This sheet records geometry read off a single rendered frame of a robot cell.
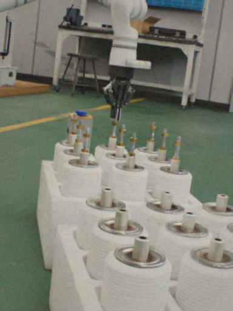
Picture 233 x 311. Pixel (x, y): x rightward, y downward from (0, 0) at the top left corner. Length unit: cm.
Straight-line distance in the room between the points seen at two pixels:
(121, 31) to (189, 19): 488
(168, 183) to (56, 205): 29
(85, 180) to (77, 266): 40
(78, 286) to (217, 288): 21
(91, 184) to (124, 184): 8
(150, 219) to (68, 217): 30
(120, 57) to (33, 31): 552
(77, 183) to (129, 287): 55
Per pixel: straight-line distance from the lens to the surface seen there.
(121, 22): 142
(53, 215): 119
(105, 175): 135
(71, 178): 120
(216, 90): 622
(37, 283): 117
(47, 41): 682
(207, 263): 74
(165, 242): 84
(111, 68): 144
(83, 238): 93
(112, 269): 70
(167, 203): 96
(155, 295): 71
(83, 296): 75
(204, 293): 74
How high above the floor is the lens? 53
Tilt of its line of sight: 12 degrees down
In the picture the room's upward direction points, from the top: 7 degrees clockwise
